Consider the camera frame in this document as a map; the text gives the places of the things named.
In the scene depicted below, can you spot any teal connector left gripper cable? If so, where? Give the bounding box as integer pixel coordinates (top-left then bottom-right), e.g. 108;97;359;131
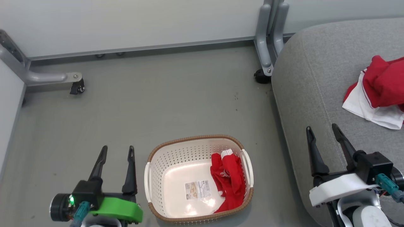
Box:
70;201;91;227

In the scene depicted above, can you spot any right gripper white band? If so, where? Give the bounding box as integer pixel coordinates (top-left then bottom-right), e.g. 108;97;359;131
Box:
306;123;395;207

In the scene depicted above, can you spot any short grey partition foot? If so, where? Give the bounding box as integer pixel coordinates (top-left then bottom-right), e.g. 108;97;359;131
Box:
273;3;289;57

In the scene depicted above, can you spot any white perforated laundry basket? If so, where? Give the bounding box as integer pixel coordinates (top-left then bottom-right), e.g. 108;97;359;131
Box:
144;135;254;223

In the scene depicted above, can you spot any red and white striped garment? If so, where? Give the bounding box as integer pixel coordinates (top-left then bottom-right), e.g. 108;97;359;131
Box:
342;55;404;130

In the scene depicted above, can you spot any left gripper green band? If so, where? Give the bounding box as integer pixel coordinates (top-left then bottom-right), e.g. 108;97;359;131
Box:
50;145;143;224

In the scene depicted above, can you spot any long grey partition foot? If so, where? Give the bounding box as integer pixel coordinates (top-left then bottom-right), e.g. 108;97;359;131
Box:
0;44;83;86

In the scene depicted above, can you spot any black caster wheel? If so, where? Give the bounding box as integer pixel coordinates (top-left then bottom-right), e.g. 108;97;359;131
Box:
70;79;85;95
254;69;271;84

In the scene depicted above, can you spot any grey partition foot with screw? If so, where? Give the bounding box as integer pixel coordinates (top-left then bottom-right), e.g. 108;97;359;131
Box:
254;4;274;77

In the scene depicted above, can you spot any grey fabric sofa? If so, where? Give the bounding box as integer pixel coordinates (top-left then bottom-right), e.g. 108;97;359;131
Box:
271;17;404;227

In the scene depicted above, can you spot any teal connector gripper cable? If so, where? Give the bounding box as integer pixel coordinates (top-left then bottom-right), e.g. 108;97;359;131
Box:
70;201;91;227
375;173;404;203

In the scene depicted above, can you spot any teal connector right gripper cable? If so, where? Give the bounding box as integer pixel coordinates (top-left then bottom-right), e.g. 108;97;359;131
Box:
375;173;404;203

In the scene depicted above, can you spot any paper label sticker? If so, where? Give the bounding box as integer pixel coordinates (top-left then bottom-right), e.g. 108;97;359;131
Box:
185;180;211;200

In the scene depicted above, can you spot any grey partition bottom rail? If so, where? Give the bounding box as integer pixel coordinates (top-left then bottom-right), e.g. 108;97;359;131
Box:
30;35;256;60

